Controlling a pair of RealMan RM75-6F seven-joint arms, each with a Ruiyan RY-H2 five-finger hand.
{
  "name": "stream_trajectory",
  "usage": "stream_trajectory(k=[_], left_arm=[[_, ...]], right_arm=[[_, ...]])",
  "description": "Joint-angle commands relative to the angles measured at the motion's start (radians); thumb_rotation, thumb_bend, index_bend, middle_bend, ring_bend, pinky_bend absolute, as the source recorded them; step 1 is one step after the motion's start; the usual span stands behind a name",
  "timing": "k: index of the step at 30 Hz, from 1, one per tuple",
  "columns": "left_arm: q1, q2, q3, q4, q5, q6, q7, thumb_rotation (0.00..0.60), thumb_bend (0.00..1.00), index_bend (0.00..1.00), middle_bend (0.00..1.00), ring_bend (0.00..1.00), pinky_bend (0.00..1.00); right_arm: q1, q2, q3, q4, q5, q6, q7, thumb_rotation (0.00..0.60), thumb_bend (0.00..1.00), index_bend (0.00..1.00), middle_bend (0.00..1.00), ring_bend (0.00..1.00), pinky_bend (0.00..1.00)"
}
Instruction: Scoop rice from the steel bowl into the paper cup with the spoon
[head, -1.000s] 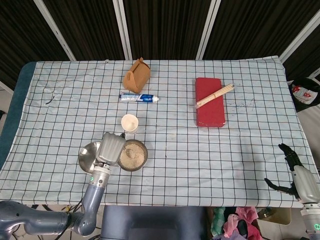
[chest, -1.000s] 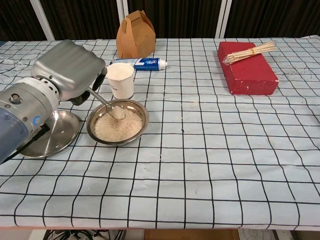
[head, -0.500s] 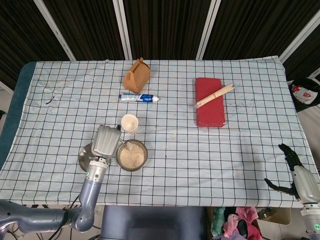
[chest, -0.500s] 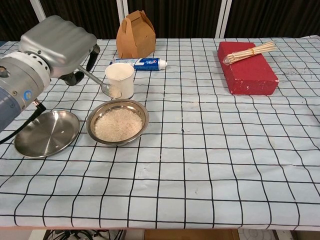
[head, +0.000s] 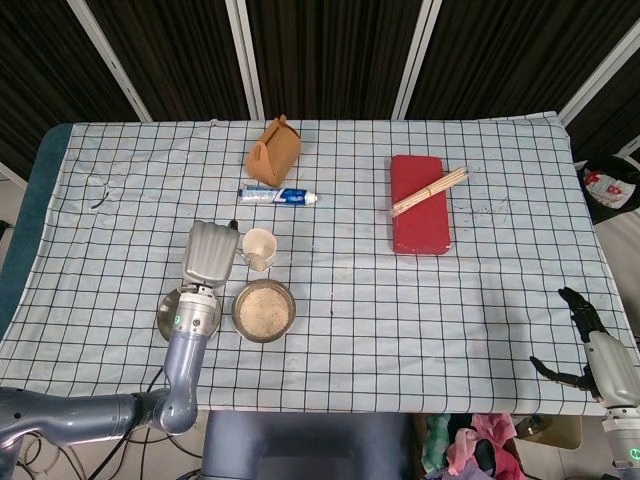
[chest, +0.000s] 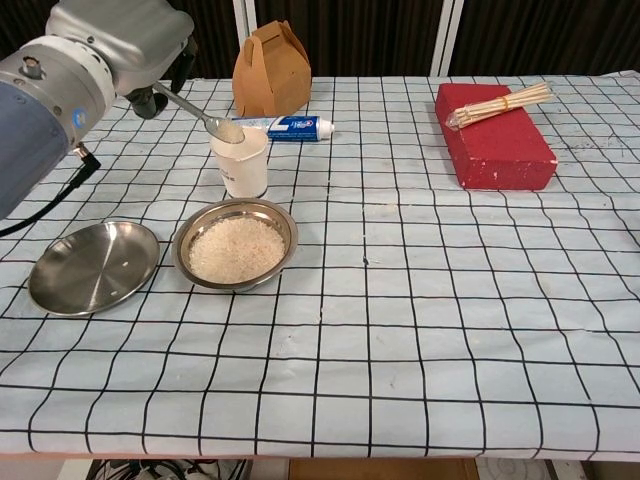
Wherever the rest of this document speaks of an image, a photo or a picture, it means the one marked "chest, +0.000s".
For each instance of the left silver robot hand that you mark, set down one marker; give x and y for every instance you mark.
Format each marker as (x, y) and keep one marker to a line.
(125, 40)

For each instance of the metal spoon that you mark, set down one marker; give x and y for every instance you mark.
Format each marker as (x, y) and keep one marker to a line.
(225, 131)

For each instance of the white paper cup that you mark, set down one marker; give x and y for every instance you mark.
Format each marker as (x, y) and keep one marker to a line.
(245, 170)

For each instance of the white uncooked rice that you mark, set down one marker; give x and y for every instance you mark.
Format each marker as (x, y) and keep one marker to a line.
(237, 250)

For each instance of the brown paper gable box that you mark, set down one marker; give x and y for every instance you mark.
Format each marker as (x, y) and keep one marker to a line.
(280, 70)

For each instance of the blue white toothpaste tube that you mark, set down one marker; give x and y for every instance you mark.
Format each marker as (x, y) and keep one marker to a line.
(295, 129)

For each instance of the empty steel plate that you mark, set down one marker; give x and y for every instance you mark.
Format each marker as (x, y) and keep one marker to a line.
(95, 267)

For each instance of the steel bowl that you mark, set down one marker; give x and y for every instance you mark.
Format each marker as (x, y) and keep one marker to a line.
(285, 225)

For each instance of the bundle of wooden skewers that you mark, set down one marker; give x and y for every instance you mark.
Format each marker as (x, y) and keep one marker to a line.
(500, 106)

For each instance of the red brick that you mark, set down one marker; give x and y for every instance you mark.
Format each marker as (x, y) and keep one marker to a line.
(500, 150)

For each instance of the checkered light blue tablecloth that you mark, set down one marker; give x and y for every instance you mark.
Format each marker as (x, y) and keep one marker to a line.
(400, 325)

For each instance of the white partition post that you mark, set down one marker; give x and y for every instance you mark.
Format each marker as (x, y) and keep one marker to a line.
(243, 20)
(447, 37)

